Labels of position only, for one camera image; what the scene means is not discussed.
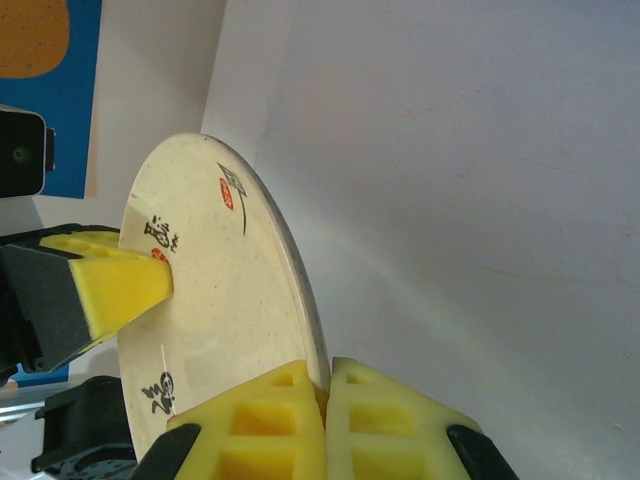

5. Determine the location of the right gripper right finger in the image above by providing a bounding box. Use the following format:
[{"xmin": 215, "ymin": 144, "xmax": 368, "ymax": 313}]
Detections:
[{"xmin": 324, "ymin": 355, "xmax": 521, "ymax": 480}]

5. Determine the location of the beige plate black calligraphy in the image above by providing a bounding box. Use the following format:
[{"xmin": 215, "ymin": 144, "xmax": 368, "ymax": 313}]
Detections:
[{"xmin": 117, "ymin": 132, "xmax": 332, "ymax": 464}]

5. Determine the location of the aluminium base beam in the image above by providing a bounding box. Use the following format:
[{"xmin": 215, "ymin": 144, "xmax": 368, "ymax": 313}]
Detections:
[{"xmin": 0, "ymin": 387, "xmax": 51, "ymax": 480}]

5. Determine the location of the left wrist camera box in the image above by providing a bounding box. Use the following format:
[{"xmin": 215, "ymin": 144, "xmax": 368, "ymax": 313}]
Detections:
[{"xmin": 0, "ymin": 103, "xmax": 57, "ymax": 197}]

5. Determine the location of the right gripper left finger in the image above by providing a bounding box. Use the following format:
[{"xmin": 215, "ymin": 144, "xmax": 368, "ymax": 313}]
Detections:
[{"xmin": 134, "ymin": 358, "xmax": 329, "ymax": 480}]

